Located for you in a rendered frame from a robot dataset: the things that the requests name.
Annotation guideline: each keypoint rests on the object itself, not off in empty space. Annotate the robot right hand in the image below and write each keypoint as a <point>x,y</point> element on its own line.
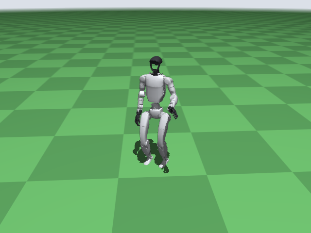
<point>137,120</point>

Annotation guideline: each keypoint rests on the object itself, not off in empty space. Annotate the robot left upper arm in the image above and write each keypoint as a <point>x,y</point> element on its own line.
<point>169,82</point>

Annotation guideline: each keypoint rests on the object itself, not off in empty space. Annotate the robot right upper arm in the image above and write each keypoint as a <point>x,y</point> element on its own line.
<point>142,85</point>

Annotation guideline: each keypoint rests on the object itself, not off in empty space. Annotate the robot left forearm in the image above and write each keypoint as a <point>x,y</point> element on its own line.
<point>173,102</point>

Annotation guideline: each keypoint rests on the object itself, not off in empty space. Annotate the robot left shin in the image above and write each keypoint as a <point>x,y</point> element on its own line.
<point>163,151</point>

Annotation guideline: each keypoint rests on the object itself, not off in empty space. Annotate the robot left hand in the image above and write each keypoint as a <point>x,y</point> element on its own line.
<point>172,110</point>

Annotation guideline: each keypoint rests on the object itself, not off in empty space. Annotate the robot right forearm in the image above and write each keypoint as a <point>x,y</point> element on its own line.
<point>140,103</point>

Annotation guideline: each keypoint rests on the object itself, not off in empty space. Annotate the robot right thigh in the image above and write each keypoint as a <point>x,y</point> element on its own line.
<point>143,129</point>

